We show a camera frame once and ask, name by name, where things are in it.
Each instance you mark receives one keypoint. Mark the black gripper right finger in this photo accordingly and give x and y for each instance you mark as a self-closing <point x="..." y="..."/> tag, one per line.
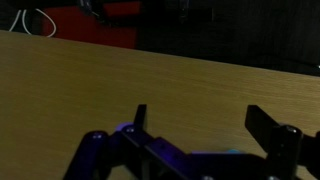
<point x="287" y="147"/>

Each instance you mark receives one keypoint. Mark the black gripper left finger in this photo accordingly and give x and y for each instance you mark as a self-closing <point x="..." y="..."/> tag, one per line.
<point x="144" y="156"/>

